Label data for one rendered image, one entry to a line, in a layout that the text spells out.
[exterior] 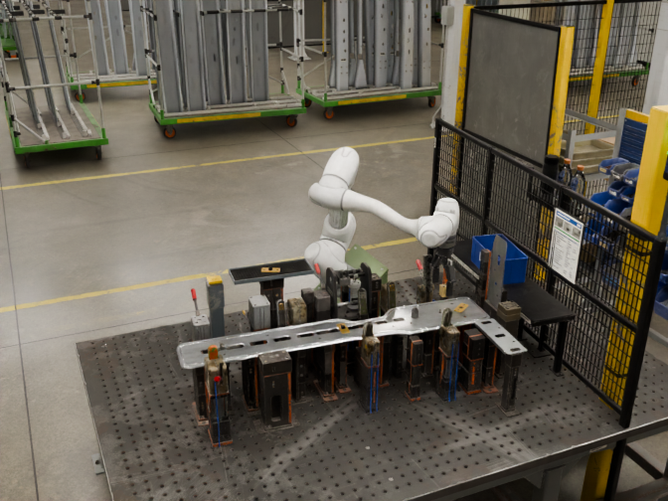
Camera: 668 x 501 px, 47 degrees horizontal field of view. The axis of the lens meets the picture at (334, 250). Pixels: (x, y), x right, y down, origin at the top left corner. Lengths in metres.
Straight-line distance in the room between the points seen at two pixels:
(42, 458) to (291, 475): 1.81
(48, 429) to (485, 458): 2.53
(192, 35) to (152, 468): 7.44
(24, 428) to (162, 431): 1.55
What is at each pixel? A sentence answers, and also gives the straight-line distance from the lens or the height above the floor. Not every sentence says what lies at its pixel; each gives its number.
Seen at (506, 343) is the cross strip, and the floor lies 1.00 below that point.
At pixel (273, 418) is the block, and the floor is 0.74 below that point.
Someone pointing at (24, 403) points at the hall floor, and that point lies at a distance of 4.91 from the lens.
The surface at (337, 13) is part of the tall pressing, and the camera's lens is 10.92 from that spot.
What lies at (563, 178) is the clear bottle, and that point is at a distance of 3.64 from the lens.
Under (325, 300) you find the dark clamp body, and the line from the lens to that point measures 3.42.
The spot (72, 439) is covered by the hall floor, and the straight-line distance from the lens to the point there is 4.53.
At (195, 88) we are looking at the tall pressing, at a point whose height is 0.57.
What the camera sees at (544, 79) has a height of 1.63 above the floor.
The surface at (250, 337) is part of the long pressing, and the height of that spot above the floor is 1.00.
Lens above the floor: 2.66
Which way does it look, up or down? 24 degrees down
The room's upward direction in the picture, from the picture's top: straight up
